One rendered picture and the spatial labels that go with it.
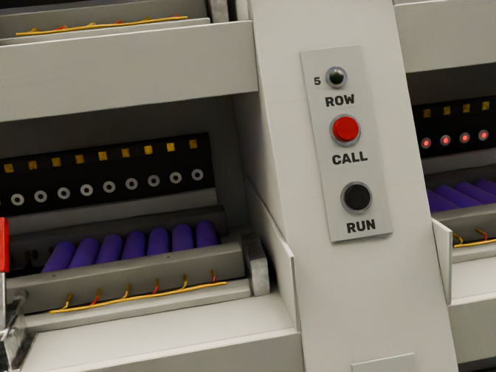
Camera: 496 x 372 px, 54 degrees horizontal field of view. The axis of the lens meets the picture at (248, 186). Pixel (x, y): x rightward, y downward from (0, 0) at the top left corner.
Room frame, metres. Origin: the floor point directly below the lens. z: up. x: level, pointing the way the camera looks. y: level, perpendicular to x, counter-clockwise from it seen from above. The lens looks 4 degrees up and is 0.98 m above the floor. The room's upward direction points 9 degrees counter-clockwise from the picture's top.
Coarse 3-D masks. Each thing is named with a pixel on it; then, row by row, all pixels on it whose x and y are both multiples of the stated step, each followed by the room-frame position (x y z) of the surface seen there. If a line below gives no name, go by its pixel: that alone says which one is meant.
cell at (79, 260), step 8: (88, 240) 0.42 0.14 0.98; (96, 240) 0.43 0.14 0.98; (80, 248) 0.41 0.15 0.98; (88, 248) 0.41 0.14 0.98; (96, 248) 0.42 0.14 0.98; (80, 256) 0.39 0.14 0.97; (88, 256) 0.40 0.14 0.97; (96, 256) 0.41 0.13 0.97; (72, 264) 0.38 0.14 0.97; (80, 264) 0.38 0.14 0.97; (88, 264) 0.39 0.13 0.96
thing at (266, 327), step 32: (192, 192) 0.46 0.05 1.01; (256, 192) 0.40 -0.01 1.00; (32, 224) 0.45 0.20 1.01; (64, 224) 0.45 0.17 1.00; (256, 224) 0.42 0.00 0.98; (256, 256) 0.34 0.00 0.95; (288, 256) 0.29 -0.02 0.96; (224, 288) 0.36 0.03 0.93; (256, 288) 0.34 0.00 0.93; (288, 288) 0.31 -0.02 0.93; (32, 320) 0.35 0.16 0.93; (128, 320) 0.33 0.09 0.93; (160, 320) 0.33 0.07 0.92; (192, 320) 0.32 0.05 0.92; (224, 320) 0.32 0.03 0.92; (256, 320) 0.32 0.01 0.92; (288, 320) 0.31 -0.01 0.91; (32, 352) 0.31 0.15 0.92; (64, 352) 0.31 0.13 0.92; (96, 352) 0.30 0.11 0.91; (128, 352) 0.30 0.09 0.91; (160, 352) 0.30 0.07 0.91; (192, 352) 0.29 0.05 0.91; (224, 352) 0.30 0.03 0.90; (256, 352) 0.30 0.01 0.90; (288, 352) 0.30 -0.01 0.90
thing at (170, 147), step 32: (0, 160) 0.43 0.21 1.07; (32, 160) 0.43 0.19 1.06; (64, 160) 0.43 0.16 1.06; (96, 160) 0.44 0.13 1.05; (128, 160) 0.44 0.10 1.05; (160, 160) 0.45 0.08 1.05; (192, 160) 0.45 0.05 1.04; (0, 192) 0.44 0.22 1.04; (32, 192) 0.44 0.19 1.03; (96, 192) 0.45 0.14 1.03; (128, 192) 0.45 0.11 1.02; (160, 192) 0.46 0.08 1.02
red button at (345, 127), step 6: (342, 120) 0.30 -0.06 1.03; (348, 120) 0.30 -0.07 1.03; (354, 120) 0.30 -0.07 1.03; (336, 126) 0.30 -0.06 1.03; (342, 126) 0.30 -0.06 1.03; (348, 126) 0.30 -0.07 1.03; (354, 126) 0.30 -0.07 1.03; (336, 132) 0.30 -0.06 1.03; (342, 132) 0.30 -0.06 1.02; (348, 132) 0.30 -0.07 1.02; (354, 132) 0.30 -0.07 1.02; (342, 138) 0.30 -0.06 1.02; (348, 138) 0.30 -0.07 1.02; (354, 138) 0.30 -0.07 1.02
